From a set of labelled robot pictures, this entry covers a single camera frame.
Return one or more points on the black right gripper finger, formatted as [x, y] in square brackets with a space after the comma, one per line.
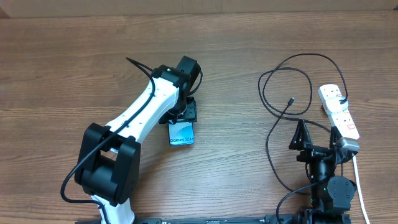
[301, 138]
[335, 135]

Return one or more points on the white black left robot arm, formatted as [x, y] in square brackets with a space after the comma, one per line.
[109, 159]

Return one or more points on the Samsung Galaxy smartphone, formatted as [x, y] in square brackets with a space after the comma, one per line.
[181, 134]

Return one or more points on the white USB charger plug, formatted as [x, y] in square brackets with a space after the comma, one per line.
[335, 104]

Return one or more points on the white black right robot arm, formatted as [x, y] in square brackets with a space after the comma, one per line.
[330, 194]

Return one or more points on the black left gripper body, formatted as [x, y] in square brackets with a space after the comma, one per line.
[187, 112]

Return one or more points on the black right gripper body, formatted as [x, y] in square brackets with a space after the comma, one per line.
[311, 153]

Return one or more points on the white power strip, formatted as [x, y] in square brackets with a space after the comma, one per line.
[342, 120]

